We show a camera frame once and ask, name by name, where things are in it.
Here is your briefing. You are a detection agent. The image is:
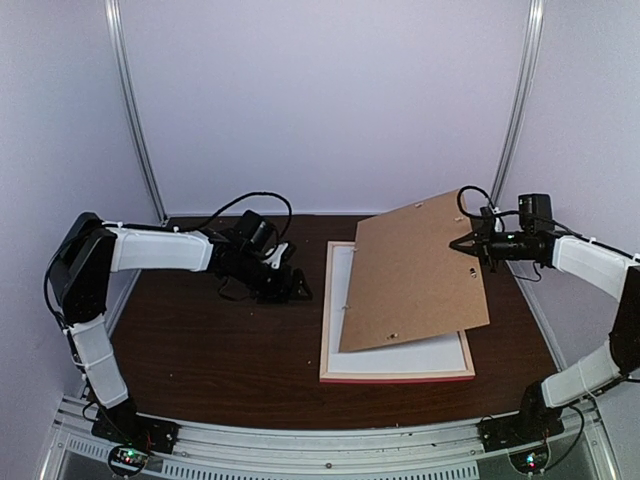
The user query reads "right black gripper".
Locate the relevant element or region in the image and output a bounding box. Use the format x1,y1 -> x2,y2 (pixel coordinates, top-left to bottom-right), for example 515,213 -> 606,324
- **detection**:
450,217 -> 533,272

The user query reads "right aluminium corner post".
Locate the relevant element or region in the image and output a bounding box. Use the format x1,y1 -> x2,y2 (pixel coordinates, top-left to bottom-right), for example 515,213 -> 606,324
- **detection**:
486,0 -> 545,207

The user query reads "left aluminium corner post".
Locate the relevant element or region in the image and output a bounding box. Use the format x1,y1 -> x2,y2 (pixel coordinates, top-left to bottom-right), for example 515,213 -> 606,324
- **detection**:
104,0 -> 168,224

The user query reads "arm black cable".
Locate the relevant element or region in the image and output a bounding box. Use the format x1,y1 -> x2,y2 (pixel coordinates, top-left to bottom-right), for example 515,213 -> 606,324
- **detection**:
457,185 -> 501,221
204,192 -> 294,236

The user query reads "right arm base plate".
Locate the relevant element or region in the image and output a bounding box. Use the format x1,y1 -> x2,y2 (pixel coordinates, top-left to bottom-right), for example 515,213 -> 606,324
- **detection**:
477,414 -> 565,452

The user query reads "aluminium front rail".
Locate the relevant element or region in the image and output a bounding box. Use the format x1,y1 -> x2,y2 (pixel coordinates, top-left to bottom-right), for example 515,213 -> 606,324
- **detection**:
49,384 -> 616,480

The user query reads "wooden picture frame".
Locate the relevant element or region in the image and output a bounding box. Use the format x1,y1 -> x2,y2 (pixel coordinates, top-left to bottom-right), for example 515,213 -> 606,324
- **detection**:
318,240 -> 476,385

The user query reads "brown backing board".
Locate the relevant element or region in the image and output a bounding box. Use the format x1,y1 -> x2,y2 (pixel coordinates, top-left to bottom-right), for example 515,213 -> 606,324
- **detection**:
339,191 -> 490,352

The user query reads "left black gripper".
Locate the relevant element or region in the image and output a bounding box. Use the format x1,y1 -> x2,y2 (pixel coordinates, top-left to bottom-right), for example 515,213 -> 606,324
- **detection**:
233,250 -> 313,304

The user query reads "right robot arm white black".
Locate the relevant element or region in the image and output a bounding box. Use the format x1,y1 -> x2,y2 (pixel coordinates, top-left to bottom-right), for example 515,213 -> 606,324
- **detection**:
449,185 -> 639,442

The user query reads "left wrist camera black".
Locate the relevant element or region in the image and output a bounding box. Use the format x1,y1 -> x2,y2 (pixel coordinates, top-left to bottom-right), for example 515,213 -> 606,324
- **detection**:
262,241 -> 296,270

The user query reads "aluminium corner post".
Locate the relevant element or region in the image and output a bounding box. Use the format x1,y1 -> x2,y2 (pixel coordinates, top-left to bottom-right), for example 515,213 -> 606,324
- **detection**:
104,0 -> 168,224
486,0 -> 545,207

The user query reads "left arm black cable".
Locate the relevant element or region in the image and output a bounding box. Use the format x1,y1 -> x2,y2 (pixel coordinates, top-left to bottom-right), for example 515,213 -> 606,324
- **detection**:
204,192 -> 294,236

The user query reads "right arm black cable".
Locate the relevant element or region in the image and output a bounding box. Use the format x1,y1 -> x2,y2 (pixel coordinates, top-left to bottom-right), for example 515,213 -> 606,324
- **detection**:
457,185 -> 501,221

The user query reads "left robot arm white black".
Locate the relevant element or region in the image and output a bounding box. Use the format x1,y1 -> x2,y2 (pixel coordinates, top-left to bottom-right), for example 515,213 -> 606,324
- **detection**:
43,210 -> 313,444

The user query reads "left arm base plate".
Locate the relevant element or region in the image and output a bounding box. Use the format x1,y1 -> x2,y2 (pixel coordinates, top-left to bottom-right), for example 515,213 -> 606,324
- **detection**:
91,413 -> 179,454

